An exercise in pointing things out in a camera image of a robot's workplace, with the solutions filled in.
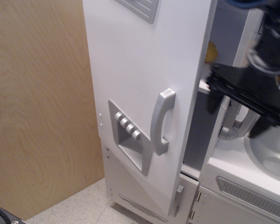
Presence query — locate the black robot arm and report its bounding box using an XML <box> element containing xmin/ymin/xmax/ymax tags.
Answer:
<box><xmin>206</xmin><ymin>0</ymin><xmax>280</xmax><ymax>139</ymax></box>

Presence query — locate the silver door handle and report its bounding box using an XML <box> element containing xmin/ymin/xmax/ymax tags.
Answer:
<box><xmin>150</xmin><ymin>88</ymin><xmax>176</xmax><ymax>156</ymax></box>
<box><xmin>171</xmin><ymin>184</ymin><xmax>184</xmax><ymax>217</ymax></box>

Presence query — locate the yellow toy lemon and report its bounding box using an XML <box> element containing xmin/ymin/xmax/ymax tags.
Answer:
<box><xmin>204</xmin><ymin>41</ymin><xmax>218</xmax><ymax>63</ymax></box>

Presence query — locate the silver upper vent panel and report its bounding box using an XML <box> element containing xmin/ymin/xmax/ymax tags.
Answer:
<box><xmin>115</xmin><ymin>0</ymin><xmax>159</xmax><ymax>24</ymax></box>

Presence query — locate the silver toy sink basin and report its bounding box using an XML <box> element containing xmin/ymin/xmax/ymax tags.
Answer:
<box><xmin>244</xmin><ymin>127</ymin><xmax>280</xmax><ymax>181</ymax></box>

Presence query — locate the dark base plate corner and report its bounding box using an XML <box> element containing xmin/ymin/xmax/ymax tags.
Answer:
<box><xmin>0</xmin><ymin>207</ymin><xmax>26</xmax><ymax>224</ymax></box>

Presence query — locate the grey toy telephone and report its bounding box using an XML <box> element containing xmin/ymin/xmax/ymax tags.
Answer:
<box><xmin>218</xmin><ymin>99</ymin><xmax>258</xmax><ymax>140</ymax></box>

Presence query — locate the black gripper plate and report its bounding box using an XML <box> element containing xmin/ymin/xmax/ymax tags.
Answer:
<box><xmin>206</xmin><ymin>63</ymin><xmax>280</xmax><ymax>138</ymax></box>

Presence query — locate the grey oven vent panel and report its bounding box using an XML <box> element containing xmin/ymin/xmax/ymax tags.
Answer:
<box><xmin>216</xmin><ymin>176</ymin><xmax>280</xmax><ymax>219</ymax></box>

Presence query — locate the white fridge door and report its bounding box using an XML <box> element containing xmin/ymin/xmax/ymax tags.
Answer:
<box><xmin>83</xmin><ymin>0</ymin><xmax>217</xmax><ymax>215</ymax></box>

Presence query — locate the brass door hinge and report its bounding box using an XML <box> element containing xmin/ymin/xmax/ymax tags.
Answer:
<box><xmin>195</xmin><ymin>191</ymin><xmax>201</xmax><ymax>202</ymax></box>

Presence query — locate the white toy kitchen cabinet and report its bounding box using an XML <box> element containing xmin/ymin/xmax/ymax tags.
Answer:
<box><xmin>181</xmin><ymin>0</ymin><xmax>280</xmax><ymax>224</ymax></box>

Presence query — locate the silver ice dispenser panel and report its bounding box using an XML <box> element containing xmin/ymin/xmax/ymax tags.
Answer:
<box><xmin>108</xmin><ymin>100</ymin><xmax>153</xmax><ymax>176</ymax></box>

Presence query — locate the white lower freezer door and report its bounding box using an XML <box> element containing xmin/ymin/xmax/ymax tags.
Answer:
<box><xmin>101</xmin><ymin>143</ymin><xmax>199</xmax><ymax>224</ymax></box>

